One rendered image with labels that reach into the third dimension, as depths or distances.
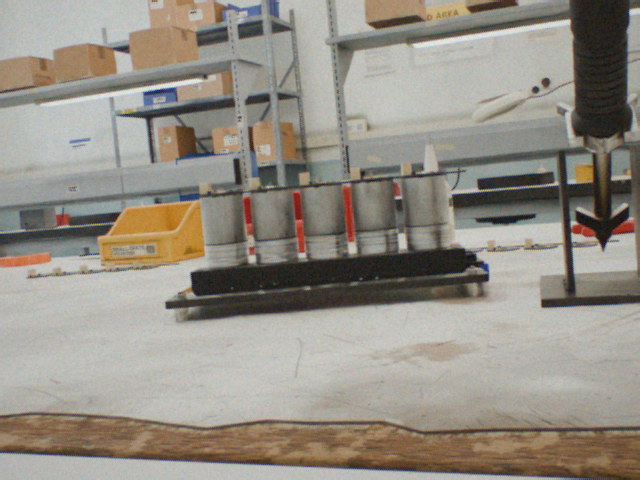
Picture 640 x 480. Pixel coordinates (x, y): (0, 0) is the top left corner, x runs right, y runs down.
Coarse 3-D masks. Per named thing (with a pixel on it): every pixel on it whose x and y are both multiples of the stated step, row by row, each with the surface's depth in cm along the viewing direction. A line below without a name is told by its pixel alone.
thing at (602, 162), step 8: (592, 152) 33; (608, 152) 33; (592, 160) 34; (600, 160) 33; (608, 160) 33; (600, 168) 33; (608, 168) 33; (600, 176) 34; (608, 176) 34; (600, 184) 34; (608, 184) 34; (600, 192) 34; (608, 192) 34; (600, 200) 34; (608, 200) 34; (600, 208) 35; (608, 208) 35; (600, 216) 35; (600, 240) 36
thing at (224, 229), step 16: (208, 208) 42; (224, 208) 41; (240, 208) 42; (208, 224) 42; (224, 224) 42; (240, 224) 42; (208, 240) 42; (224, 240) 42; (240, 240) 42; (208, 256) 42; (224, 256) 42; (240, 256) 42
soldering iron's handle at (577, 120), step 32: (576, 0) 28; (608, 0) 28; (576, 32) 29; (608, 32) 29; (576, 64) 30; (608, 64) 30; (576, 96) 31; (608, 96) 30; (576, 128) 32; (608, 128) 31
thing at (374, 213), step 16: (352, 192) 42; (368, 192) 41; (384, 192) 41; (352, 208) 42; (368, 208) 41; (384, 208) 41; (368, 224) 41; (384, 224) 41; (368, 240) 41; (384, 240) 41
